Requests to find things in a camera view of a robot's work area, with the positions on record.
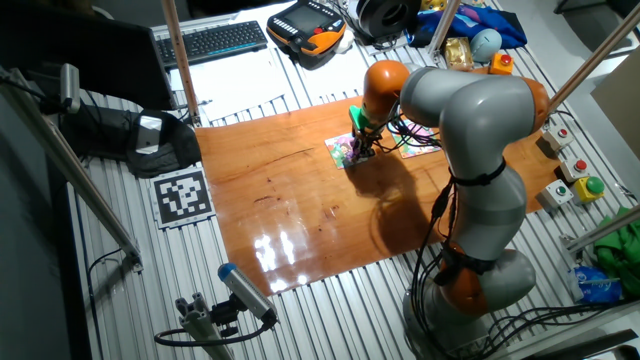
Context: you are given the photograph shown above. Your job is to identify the complete cartoon puzzle picture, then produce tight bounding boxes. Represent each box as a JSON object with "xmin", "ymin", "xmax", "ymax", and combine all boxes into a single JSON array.
[{"xmin": 389, "ymin": 119, "xmax": 444, "ymax": 160}]

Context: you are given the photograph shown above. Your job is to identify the frame pole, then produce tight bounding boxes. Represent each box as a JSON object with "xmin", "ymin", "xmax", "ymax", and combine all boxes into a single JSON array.
[
  {"xmin": 547, "ymin": 2, "xmax": 640, "ymax": 115},
  {"xmin": 160, "ymin": 0, "xmax": 202, "ymax": 127},
  {"xmin": 427, "ymin": 0, "xmax": 462, "ymax": 59}
]

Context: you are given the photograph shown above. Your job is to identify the grey box with red button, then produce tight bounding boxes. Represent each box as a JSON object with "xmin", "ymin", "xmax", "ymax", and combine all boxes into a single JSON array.
[
  {"xmin": 541, "ymin": 124, "xmax": 575, "ymax": 154},
  {"xmin": 553, "ymin": 157, "xmax": 590, "ymax": 184}
]

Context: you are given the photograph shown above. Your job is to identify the blue cloth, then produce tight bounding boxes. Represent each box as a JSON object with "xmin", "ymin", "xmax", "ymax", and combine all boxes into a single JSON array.
[{"xmin": 405, "ymin": 3, "xmax": 529, "ymax": 50}]

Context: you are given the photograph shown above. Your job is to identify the black filament spool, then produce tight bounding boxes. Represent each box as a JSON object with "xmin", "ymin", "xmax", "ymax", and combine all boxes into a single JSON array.
[{"xmin": 355, "ymin": 0, "xmax": 424, "ymax": 46}]

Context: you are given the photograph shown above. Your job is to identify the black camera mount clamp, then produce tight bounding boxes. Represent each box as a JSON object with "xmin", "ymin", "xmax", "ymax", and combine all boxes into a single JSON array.
[{"xmin": 209, "ymin": 293, "xmax": 242, "ymax": 339}]

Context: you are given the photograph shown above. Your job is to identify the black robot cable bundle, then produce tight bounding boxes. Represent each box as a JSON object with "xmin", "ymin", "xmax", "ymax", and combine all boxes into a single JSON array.
[{"xmin": 374, "ymin": 107, "xmax": 459, "ymax": 359}]

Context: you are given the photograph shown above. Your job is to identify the black camera cable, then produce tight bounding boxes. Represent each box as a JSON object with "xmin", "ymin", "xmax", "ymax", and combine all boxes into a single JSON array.
[{"xmin": 153, "ymin": 309, "xmax": 279, "ymax": 348}]

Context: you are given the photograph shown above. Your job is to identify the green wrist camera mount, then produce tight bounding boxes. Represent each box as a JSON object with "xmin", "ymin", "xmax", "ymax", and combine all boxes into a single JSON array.
[{"xmin": 348, "ymin": 104, "xmax": 374, "ymax": 132}]

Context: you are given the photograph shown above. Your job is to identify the slanted aluminium beam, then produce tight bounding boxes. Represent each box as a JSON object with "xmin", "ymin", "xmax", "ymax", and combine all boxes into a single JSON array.
[{"xmin": 0, "ymin": 64, "xmax": 145, "ymax": 274}]

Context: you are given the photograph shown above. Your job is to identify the cardboard sheet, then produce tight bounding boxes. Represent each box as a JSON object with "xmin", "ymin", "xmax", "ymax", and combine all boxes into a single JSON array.
[{"xmin": 590, "ymin": 47, "xmax": 640, "ymax": 161}]

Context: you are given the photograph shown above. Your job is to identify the black monitor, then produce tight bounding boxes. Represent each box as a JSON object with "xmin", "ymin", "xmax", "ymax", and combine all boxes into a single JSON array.
[{"xmin": 0, "ymin": 4, "xmax": 179, "ymax": 112}]

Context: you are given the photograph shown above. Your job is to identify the orange box with red button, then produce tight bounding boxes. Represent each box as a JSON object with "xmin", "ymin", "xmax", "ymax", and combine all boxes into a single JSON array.
[{"xmin": 488, "ymin": 52, "xmax": 515, "ymax": 76}]

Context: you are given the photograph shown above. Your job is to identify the blue plastic bag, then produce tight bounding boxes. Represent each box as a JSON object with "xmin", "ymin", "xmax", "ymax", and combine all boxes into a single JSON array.
[{"xmin": 567, "ymin": 264, "xmax": 624, "ymax": 305}]

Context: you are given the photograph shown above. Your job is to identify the cartoon puzzle with missing piece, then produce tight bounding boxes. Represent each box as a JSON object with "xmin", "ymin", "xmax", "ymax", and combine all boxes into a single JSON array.
[{"xmin": 324, "ymin": 131, "xmax": 376, "ymax": 171}]

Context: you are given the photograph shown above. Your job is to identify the grey box with green button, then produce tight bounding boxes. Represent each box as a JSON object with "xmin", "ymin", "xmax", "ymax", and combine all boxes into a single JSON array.
[{"xmin": 534, "ymin": 178, "xmax": 575, "ymax": 211}]

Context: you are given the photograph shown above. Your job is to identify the black and white marker tag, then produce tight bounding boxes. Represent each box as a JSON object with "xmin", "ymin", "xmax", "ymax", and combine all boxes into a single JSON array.
[{"xmin": 149, "ymin": 167, "xmax": 216, "ymax": 230}]

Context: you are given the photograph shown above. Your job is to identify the glossy wooden board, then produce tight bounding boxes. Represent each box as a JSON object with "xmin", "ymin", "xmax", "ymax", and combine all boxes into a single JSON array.
[{"xmin": 194, "ymin": 94, "xmax": 561, "ymax": 297}]

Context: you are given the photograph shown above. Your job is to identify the black floor cables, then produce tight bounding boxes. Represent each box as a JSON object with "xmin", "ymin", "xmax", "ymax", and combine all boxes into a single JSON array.
[{"xmin": 474, "ymin": 298, "xmax": 636, "ymax": 359}]

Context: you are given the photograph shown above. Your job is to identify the pale blue egg-shaped object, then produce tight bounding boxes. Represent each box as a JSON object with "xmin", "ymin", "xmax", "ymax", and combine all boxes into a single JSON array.
[{"xmin": 469, "ymin": 28, "xmax": 503, "ymax": 64}]

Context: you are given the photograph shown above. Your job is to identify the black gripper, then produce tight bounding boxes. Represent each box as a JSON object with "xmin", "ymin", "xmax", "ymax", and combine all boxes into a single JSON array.
[{"xmin": 349, "ymin": 127, "xmax": 382, "ymax": 160}]

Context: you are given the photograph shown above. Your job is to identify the aluminium bar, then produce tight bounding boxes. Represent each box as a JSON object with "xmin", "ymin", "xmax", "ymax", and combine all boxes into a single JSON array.
[{"xmin": 566, "ymin": 203, "xmax": 640, "ymax": 254}]

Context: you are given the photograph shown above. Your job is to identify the silver camera on beam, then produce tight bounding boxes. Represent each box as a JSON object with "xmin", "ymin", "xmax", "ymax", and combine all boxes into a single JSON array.
[{"xmin": 58, "ymin": 62, "xmax": 82, "ymax": 115}]

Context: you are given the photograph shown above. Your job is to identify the white paper sheet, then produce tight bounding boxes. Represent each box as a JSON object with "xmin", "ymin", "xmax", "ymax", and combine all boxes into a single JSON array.
[
  {"xmin": 279, "ymin": 42, "xmax": 374, "ymax": 101},
  {"xmin": 169, "ymin": 47, "xmax": 294, "ymax": 124}
]

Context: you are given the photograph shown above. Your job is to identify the black and orange teach pendant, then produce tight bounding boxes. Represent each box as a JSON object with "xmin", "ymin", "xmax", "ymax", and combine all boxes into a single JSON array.
[{"xmin": 266, "ymin": 0, "xmax": 348, "ymax": 71}]

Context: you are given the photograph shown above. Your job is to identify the yellow box with green button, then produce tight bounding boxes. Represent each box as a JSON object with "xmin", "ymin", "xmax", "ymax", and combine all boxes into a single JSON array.
[{"xmin": 573, "ymin": 175, "xmax": 606, "ymax": 205}]

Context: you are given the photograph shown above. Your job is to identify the gold foil packet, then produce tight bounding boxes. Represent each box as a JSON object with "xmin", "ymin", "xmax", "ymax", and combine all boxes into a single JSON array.
[{"xmin": 443, "ymin": 36, "xmax": 475, "ymax": 71}]

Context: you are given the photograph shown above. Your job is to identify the green cloth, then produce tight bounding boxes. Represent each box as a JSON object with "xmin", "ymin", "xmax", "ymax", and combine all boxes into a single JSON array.
[{"xmin": 593, "ymin": 205, "xmax": 640, "ymax": 296}]

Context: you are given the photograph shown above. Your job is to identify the black keyboard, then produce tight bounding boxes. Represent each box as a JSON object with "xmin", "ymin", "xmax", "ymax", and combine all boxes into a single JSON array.
[{"xmin": 154, "ymin": 20, "xmax": 270, "ymax": 70}]

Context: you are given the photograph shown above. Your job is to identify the aluminium profile post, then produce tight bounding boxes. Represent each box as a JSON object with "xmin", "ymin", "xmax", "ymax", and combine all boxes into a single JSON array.
[{"xmin": 174, "ymin": 292, "xmax": 234, "ymax": 360}]

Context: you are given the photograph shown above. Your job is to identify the silver camera with blue cap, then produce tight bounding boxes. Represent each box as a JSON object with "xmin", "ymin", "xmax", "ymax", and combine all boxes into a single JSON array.
[{"xmin": 217, "ymin": 262, "xmax": 279, "ymax": 324}]

